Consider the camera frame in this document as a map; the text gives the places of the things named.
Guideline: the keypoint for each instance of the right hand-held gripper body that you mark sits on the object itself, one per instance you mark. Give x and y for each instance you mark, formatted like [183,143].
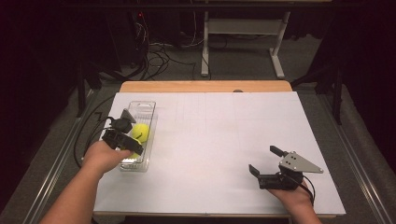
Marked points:
[297,165]

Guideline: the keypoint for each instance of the metal floor rail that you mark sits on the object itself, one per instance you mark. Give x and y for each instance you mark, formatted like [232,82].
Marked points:
[62,158]
[370,194]

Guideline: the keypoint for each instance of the dark computer tower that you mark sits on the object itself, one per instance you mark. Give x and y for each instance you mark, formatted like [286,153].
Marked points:
[124,37]

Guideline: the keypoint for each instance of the person's right hand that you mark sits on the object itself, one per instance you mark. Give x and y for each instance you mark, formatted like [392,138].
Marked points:
[295,200]

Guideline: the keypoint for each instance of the black metal stand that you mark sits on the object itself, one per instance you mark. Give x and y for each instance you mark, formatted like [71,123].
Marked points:
[81,93]
[336,93]

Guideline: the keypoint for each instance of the wooden table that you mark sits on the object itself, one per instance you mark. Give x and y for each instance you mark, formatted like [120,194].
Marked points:
[202,86]

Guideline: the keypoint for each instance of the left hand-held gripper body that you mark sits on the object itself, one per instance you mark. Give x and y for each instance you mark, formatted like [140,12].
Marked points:
[120,137]

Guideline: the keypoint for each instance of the clear plastic container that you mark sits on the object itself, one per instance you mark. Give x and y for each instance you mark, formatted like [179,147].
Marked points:
[146,109]

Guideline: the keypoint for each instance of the white metal desk frame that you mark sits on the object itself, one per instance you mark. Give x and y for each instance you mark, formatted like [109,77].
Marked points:
[246,26]

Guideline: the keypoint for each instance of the person's left hand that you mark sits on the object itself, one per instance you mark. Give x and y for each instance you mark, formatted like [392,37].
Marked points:
[101,158]

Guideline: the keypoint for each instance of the white board sheet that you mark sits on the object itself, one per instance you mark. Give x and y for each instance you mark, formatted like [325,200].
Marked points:
[202,140]

